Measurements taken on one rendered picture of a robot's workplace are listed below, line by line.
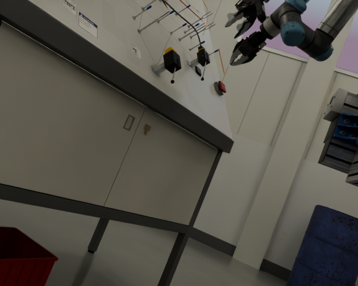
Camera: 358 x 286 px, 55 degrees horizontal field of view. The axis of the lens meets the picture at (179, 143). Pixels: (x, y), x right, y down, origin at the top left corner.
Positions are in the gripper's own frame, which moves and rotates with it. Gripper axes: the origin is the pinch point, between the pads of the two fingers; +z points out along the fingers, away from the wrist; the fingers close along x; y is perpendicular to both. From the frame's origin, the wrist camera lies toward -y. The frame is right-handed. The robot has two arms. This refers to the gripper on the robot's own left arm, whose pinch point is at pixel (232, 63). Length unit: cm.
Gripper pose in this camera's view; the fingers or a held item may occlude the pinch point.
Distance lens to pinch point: 150.1
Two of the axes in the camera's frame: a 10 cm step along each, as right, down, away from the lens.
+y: 5.2, -4.6, 7.2
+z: -5.6, 4.5, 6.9
